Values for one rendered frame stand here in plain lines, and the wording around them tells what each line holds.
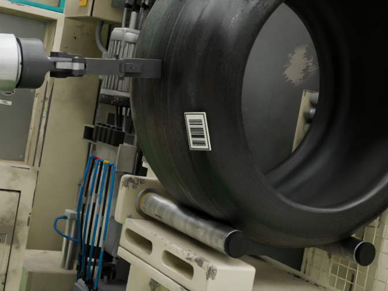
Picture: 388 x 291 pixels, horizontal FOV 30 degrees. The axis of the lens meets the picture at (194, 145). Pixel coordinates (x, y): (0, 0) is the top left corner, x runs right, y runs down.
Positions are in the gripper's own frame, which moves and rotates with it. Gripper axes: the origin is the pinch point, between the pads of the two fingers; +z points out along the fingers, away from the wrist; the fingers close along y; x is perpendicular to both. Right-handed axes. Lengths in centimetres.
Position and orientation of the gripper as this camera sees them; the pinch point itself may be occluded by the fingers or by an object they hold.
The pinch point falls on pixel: (140, 67)
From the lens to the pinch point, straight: 117.9
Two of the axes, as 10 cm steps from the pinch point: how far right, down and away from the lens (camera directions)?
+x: -0.5, 9.9, 1.2
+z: 8.8, -0.1, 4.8
